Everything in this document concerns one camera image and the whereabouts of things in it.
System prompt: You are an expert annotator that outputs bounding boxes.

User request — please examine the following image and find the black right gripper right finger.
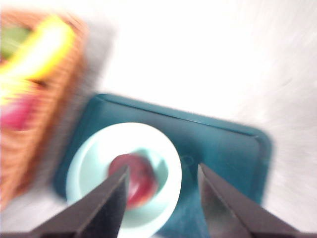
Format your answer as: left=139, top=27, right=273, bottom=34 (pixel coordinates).
left=197, top=163, right=317, bottom=238

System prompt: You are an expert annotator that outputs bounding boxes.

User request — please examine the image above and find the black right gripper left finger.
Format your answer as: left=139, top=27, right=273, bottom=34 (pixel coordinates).
left=0, top=165, right=130, bottom=238

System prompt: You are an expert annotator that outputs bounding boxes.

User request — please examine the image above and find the dark red plum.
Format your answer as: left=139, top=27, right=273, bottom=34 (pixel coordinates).
left=108, top=153, right=159, bottom=209

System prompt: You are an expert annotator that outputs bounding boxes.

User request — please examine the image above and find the teal ceramic bowl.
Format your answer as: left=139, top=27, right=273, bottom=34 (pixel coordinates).
left=65, top=122, right=183, bottom=238

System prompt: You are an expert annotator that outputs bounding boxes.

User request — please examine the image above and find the dark teal rectangular tray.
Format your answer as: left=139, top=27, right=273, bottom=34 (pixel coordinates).
left=53, top=93, right=273, bottom=238

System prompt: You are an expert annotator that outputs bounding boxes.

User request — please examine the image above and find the brown wicker basket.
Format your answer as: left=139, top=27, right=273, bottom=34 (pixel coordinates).
left=0, top=9, right=90, bottom=209

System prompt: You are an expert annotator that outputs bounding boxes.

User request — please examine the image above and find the red apple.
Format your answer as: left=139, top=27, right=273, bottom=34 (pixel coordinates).
left=0, top=98, right=36, bottom=132

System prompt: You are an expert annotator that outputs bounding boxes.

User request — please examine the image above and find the yellow banana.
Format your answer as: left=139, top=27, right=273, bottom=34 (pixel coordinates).
left=0, top=14, right=76, bottom=84

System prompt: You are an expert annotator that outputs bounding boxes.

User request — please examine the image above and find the green vegetable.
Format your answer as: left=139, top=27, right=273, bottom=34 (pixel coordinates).
left=0, top=26, right=33, bottom=59

